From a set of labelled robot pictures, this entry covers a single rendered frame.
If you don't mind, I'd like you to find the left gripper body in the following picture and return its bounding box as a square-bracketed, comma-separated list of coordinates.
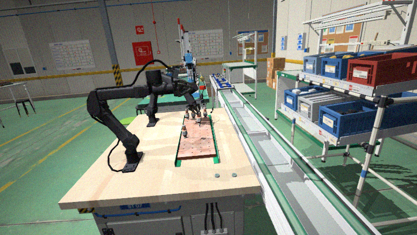
[185, 95, 203, 108]

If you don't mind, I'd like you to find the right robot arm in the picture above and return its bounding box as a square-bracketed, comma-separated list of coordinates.
[87, 70, 164, 173]

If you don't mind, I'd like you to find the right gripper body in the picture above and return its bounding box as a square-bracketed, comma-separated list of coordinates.
[162, 68, 179, 97]

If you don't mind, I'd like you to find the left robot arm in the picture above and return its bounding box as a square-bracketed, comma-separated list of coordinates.
[146, 71, 204, 127]

